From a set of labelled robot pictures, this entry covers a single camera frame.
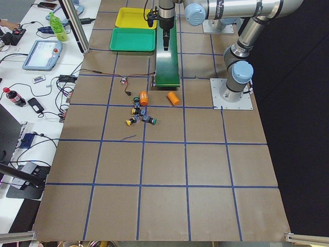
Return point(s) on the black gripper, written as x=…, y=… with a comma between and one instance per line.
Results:
x=165, y=23

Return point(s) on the orange cylinder with 4680 label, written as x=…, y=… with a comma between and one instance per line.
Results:
x=143, y=98

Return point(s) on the plain orange cylinder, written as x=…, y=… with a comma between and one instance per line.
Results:
x=174, y=100

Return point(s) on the green push button switch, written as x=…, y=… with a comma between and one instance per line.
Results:
x=149, y=119
x=136, y=101

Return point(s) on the yellow push button switch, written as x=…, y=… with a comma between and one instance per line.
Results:
x=138, y=111
x=134, y=119

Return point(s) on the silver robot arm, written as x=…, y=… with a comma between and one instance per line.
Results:
x=260, y=13
x=166, y=16

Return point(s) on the green conveyor belt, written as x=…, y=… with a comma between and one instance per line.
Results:
x=166, y=70

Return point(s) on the green plastic tray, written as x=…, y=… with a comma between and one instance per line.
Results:
x=132, y=39

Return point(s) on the yellow plastic tray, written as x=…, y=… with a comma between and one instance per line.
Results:
x=132, y=18

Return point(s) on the small motor controller board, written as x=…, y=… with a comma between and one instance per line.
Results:
x=123, y=80

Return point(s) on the green tea bottle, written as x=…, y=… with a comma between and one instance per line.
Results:
x=57, y=27

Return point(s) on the black power adapter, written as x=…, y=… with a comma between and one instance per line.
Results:
x=67, y=78

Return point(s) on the black joystick controller box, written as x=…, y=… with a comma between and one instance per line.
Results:
x=12, y=38

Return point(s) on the cola bottle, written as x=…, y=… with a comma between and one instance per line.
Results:
x=14, y=97

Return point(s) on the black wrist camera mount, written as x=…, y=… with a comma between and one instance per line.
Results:
x=151, y=16

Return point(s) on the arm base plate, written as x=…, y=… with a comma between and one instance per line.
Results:
x=221, y=26
x=224, y=99

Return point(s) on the aluminium frame post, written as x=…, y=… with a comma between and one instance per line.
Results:
x=75, y=24

